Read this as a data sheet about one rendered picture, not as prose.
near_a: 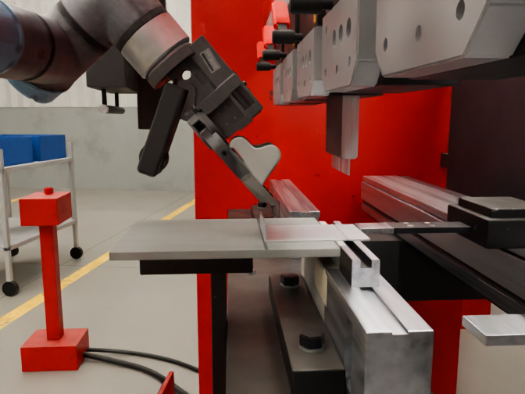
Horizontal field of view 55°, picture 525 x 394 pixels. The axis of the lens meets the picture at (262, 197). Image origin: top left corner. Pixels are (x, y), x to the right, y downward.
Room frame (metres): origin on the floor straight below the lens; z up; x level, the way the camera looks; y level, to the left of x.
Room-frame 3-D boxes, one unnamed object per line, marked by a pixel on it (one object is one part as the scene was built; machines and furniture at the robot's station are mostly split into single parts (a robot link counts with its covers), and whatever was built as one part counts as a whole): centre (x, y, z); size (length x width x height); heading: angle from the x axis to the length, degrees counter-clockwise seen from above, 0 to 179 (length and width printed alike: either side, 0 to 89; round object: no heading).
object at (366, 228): (0.67, -0.26, 1.01); 0.26 x 0.12 x 0.05; 94
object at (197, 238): (0.64, 0.05, 1.00); 0.26 x 0.18 x 0.01; 94
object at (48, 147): (3.83, 1.83, 0.92); 0.50 x 0.36 x 0.18; 83
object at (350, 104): (0.65, -0.10, 1.13); 0.10 x 0.02 x 0.10; 4
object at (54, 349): (2.24, 0.98, 0.42); 0.25 x 0.20 x 0.83; 94
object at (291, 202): (1.20, -0.07, 0.92); 0.50 x 0.06 x 0.10; 4
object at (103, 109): (1.88, 0.55, 1.20); 0.45 x 0.03 x 0.08; 8
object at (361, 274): (0.61, -0.10, 0.99); 0.20 x 0.03 x 0.03; 4
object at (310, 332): (0.51, -0.05, 0.91); 0.03 x 0.03 x 0.02
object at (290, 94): (0.88, -0.08, 1.26); 0.15 x 0.09 x 0.17; 4
